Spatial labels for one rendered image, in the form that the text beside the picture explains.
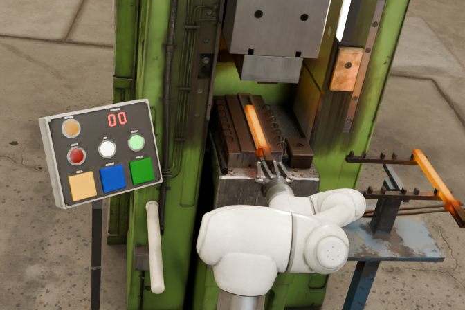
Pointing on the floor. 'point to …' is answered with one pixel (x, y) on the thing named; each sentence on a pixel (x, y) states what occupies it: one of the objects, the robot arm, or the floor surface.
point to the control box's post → (96, 253)
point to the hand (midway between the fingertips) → (266, 158)
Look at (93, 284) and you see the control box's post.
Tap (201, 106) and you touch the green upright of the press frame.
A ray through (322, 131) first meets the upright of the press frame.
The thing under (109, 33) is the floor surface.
